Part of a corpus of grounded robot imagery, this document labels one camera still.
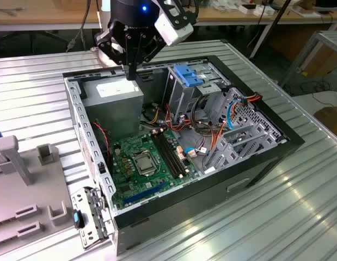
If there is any yellow black wire bundle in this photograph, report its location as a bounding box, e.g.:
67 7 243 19
140 103 169 128

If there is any black cable bundle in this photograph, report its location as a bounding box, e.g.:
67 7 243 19
190 94 222 134

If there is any grey parts rack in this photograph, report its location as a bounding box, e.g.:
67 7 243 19
0 135 76 258

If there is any black blue retainer latch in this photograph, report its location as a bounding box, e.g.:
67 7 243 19
72 208 86 229

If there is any black open PC case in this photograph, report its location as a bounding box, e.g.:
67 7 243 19
62 55 305 256

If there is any blue plastic drive bracket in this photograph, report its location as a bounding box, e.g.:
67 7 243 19
173 64 206 88

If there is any small black white box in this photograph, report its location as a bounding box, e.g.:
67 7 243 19
238 3 258 15

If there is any black RAM slot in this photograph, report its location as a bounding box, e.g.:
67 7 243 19
157 130 184 177
154 132 181 178
150 132 177 179
161 129 187 176

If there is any large cardboard carton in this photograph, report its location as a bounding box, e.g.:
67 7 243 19
301 45 337 79

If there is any green motherboard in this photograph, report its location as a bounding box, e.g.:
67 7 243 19
109 129 200 210

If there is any silver CPU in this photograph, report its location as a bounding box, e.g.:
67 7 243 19
134 156 155 175

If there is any blue expansion slot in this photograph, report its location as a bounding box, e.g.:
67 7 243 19
123 181 167 206

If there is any black monitor stand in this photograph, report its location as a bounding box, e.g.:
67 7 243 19
315 0 337 14

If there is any brown cardboard box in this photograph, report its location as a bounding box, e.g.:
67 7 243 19
313 105 337 135

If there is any multicoloured wire white connector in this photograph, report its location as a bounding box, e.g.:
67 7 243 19
194 137 210 157

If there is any aluminium frame table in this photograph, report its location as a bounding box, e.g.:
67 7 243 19
279 30 337 90

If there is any orange red wire bundle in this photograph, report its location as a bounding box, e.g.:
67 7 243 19
165 104 192 133

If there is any orange power wire black connector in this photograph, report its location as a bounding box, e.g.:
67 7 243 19
210 92 264 156

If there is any long wooden desk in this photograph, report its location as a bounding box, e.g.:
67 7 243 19
0 0 337 32

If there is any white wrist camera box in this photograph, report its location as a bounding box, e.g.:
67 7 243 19
154 12 194 46

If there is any silver optical drive cage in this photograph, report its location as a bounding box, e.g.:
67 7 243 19
163 61 231 119

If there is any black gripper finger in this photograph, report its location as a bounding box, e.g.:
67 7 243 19
131 33 166 81
94 29 132 80

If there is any silver disk bay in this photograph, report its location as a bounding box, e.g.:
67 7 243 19
202 86 291 175

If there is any grey power supply unit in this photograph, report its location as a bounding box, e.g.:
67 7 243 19
81 75 144 142

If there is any silver card retainer bracket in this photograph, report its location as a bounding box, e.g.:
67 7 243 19
70 186 116 251

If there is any metal CPU socket cover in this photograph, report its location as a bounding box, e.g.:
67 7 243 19
131 151 159 177

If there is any light blue SATA wire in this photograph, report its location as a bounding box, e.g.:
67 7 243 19
183 100 244 158

